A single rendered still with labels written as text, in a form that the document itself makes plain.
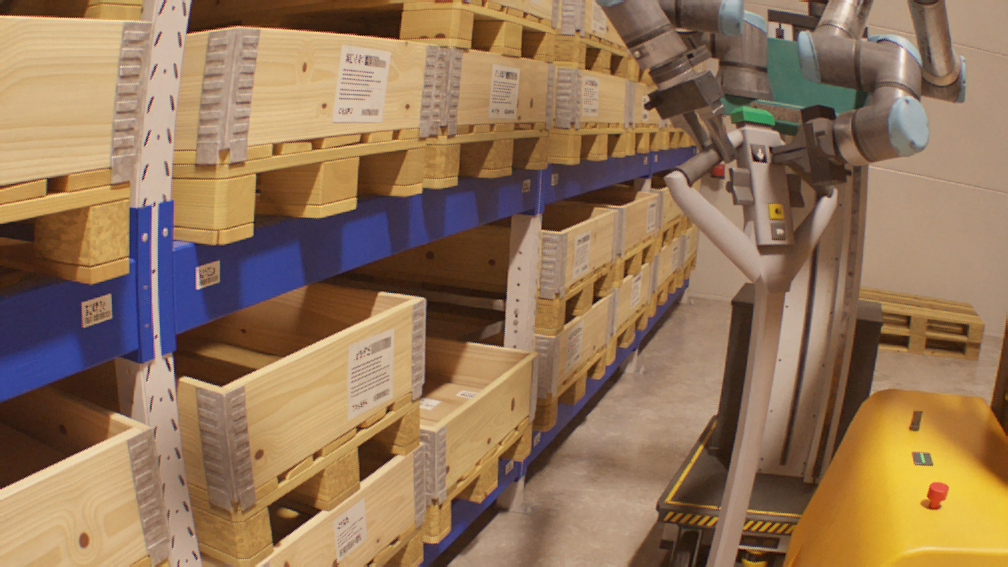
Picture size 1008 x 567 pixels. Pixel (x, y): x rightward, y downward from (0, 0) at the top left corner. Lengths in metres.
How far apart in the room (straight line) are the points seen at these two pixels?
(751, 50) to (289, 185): 1.35
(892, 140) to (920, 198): 5.72
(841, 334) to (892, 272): 4.40
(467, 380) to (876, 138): 2.00
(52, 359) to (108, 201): 0.23
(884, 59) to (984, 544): 0.78
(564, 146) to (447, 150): 1.00
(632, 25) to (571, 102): 1.64
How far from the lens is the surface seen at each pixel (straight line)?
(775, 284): 1.52
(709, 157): 1.45
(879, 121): 1.33
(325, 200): 1.61
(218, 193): 1.33
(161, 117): 1.27
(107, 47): 1.07
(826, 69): 1.42
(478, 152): 2.41
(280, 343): 2.23
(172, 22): 1.28
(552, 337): 3.14
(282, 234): 1.60
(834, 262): 2.69
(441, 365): 3.04
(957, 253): 7.14
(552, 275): 3.09
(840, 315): 2.67
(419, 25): 2.13
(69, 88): 1.03
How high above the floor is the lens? 1.40
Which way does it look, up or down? 12 degrees down
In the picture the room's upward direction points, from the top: 4 degrees clockwise
